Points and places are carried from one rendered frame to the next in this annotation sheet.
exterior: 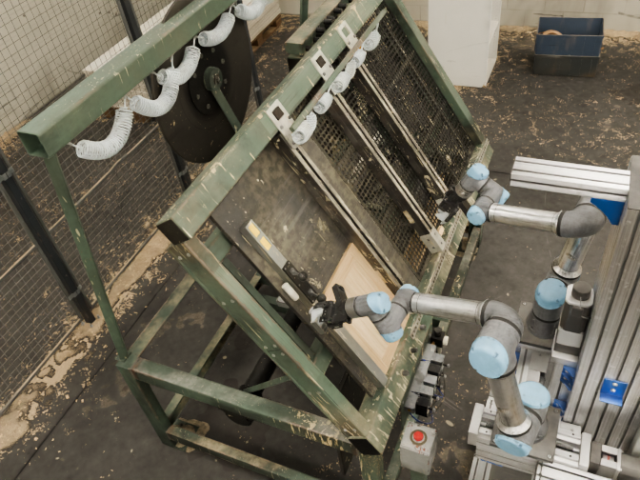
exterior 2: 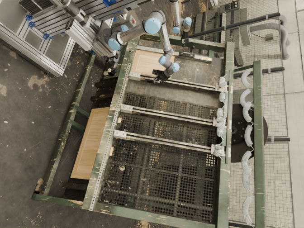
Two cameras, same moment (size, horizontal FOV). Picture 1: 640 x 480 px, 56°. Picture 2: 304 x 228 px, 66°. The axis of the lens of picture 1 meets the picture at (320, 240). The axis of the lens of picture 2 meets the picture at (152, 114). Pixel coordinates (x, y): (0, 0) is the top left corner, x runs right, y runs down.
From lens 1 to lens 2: 354 cm
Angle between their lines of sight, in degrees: 69
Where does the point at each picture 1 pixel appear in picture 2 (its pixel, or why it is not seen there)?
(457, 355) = (57, 109)
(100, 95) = (258, 78)
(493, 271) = (29, 169)
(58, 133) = (257, 64)
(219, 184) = (229, 57)
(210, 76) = (235, 127)
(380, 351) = (141, 55)
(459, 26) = not seen: outside the picture
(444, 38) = not seen: outside the picture
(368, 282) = not seen: hidden behind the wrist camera
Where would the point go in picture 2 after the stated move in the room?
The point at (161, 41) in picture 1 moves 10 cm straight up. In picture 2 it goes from (260, 105) to (269, 104)
